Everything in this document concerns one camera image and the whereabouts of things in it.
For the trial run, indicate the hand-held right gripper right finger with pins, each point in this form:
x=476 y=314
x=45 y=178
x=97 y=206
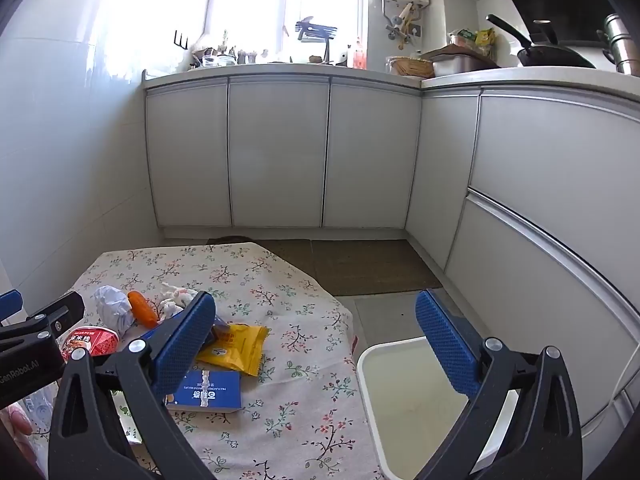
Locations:
x=445 y=345

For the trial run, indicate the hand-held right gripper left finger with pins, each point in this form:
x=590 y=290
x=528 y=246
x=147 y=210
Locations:
x=185 y=342

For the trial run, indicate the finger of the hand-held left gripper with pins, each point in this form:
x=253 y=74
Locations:
x=50 y=315
x=10 y=305

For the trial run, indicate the clear plastic bottle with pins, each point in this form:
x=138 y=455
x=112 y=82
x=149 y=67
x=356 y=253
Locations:
x=40 y=402

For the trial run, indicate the red instant noodle cup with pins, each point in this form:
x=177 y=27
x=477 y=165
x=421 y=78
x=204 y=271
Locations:
x=92 y=342

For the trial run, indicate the orange peel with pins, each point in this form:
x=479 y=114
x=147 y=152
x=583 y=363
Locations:
x=142 y=308

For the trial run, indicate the yellow snack packet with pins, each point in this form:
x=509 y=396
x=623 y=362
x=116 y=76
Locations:
x=240 y=351

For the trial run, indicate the blue paper box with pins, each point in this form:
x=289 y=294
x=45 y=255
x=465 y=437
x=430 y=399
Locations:
x=215 y=390

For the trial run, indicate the white plastic bin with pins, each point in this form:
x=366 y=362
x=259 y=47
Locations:
x=400 y=385

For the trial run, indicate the person's left hand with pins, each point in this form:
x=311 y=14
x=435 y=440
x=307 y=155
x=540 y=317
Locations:
x=17 y=420

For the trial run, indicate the dark blue snack wrapper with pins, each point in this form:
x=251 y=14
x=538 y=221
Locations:
x=221 y=331

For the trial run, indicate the crumpled white tissue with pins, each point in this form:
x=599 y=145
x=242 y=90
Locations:
x=175 y=295

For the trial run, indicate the crumpled white blue wrapper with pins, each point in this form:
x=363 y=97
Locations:
x=112 y=307

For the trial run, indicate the large brown floor mat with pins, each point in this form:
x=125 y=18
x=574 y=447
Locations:
x=375 y=265

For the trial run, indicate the round woven mat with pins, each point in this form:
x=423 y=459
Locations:
x=227 y=240

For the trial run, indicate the floral tablecloth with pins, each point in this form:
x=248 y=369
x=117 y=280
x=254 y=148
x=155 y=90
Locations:
x=300 y=410

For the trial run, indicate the small brown floor mat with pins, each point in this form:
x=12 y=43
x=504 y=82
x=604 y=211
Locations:
x=292 y=255

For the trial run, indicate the white cabinet door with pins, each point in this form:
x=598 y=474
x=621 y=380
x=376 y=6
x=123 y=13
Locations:
x=370 y=155
x=190 y=155
x=440 y=175
x=277 y=155

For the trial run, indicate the metal tray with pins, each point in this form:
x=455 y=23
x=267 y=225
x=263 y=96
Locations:
x=462 y=66

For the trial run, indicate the wicker basket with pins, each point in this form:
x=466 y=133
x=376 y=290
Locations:
x=407 y=66

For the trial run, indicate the cluster of glass jars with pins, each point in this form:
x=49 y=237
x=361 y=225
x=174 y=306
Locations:
x=220 y=57

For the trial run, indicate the brown cutting board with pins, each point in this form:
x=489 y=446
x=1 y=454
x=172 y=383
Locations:
x=450 y=51

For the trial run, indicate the white kitchen countertop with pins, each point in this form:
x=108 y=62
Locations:
x=300 y=71

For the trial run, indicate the black hook rack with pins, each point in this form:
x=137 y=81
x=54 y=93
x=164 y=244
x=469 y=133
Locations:
x=181 y=42

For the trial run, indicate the red liquid bottle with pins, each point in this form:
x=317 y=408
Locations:
x=360 y=56

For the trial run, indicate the yellow green food packets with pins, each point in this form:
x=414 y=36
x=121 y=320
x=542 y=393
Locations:
x=477 y=39

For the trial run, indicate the black frying pan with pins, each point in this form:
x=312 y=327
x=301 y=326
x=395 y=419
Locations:
x=550 y=55

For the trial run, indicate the hanging wooden utensils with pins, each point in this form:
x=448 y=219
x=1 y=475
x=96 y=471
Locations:
x=402 y=22

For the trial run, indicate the blue rack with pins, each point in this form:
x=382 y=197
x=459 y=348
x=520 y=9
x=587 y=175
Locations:
x=315 y=27

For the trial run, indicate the window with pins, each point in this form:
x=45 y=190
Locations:
x=280 y=0

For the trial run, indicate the wall socket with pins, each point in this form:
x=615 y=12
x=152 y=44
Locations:
x=417 y=30

